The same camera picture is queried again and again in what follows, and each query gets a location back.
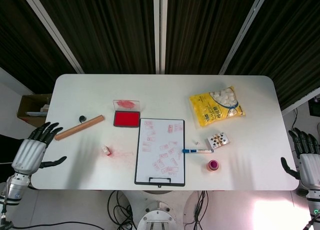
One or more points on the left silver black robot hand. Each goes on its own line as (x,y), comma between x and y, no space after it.
(27,155)

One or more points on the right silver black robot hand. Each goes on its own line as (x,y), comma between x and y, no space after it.
(311,167)

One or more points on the white red rubber stamp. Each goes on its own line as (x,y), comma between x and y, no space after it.
(106,150)

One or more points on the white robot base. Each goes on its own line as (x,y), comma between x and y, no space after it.
(156,215)

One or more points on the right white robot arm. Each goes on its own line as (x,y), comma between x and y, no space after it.
(313,202)

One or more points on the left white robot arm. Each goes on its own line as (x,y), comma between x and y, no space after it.
(13,190)

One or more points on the white items in box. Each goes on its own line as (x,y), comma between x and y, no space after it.
(37,112)

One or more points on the brown cardboard box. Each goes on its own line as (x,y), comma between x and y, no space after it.
(27,102)

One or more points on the wooden rolling pin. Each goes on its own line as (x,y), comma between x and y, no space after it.
(77,128)

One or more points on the dark monitor device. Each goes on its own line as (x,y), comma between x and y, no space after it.
(313,107)

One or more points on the small black round cap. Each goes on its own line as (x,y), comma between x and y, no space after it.
(82,118)

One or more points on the magenta stacking cup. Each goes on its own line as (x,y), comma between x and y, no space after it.
(214,164)

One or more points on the banded playing card deck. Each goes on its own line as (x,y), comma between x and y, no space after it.
(217,140)

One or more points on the blue white marker pen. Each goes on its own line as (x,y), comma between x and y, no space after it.
(200,151)

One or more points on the yellow bag of white balls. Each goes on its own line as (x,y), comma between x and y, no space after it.
(212,110)

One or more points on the white paper with red stamps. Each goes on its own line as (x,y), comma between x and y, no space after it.
(160,130)

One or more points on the black clipboard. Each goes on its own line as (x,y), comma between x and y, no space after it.
(160,182)

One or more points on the dark pleated curtain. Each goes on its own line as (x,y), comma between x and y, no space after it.
(112,28)

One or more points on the white frame post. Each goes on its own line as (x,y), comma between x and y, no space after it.
(160,30)
(243,33)
(52,30)

